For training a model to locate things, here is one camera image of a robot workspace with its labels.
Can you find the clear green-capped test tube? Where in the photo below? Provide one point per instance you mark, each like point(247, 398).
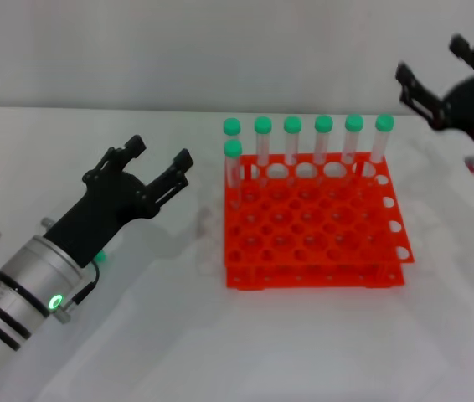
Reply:
point(292, 124)
point(102, 256)
point(232, 125)
point(263, 124)
point(353, 122)
point(233, 147)
point(384, 122)
point(323, 123)

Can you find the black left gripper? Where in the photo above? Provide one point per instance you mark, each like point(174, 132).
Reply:
point(103, 209)

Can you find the orange test tube rack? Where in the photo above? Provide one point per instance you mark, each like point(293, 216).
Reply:
point(304, 234)

